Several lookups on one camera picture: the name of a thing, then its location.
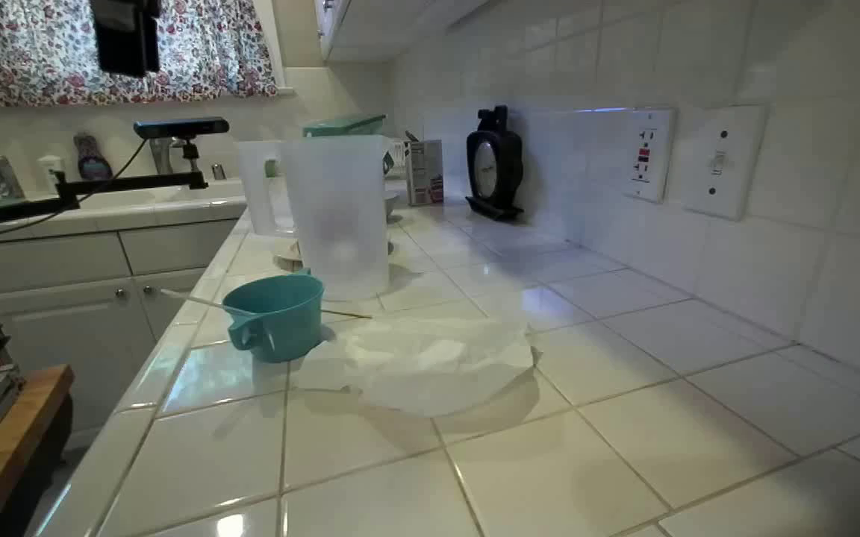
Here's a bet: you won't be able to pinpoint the white light switch plate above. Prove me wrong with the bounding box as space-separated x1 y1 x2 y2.
681 103 770 221

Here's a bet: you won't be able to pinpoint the floral window curtain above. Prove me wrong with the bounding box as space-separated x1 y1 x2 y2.
0 0 285 109

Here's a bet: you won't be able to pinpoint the teal measuring cup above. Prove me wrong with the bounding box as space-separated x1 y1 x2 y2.
221 272 330 365

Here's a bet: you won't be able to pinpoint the small white bottle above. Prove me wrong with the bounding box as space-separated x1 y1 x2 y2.
37 151 66 197

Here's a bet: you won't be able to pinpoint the white lower sink cabinets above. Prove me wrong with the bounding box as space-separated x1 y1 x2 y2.
0 218 246 441

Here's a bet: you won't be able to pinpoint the white wall outlet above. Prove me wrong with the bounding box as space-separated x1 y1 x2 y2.
621 103 678 205

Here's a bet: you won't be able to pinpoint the white plastic spoon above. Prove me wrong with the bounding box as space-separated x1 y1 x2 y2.
160 284 376 323

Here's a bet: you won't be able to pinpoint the small cardboard carton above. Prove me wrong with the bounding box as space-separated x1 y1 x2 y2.
405 129 449 208

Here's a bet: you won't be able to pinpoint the black camera boom stand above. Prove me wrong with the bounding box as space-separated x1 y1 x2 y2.
0 138 213 233

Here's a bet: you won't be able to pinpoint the thin black camera cable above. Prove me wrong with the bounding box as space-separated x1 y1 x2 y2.
98 133 154 186

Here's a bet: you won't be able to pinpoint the translucent plastic pitcher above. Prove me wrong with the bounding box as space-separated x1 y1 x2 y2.
234 132 396 300

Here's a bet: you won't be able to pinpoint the dark soap dispenser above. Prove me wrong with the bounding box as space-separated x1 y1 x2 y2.
73 132 113 186

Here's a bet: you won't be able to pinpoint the green lidded container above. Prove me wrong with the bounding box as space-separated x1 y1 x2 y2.
301 109 390 139

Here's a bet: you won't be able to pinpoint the white cupboard door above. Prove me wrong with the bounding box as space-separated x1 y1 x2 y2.
310 0 346 59

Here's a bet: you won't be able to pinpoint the white upper cupboard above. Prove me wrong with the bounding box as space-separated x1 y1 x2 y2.
321 0 500 65

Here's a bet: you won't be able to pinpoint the wooden table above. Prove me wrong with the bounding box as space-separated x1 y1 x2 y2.
0 362 79 537

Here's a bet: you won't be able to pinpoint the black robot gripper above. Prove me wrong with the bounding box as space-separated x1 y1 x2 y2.
88 0 166 81

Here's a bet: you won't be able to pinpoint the white plastic bag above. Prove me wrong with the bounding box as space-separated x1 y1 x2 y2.
294 312 537 421

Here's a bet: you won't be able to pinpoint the dark glass bottle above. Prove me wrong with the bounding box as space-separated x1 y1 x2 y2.
464 103 530 223

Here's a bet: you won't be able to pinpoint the black stereo camera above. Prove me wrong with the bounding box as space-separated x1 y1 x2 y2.
133 117 234 144

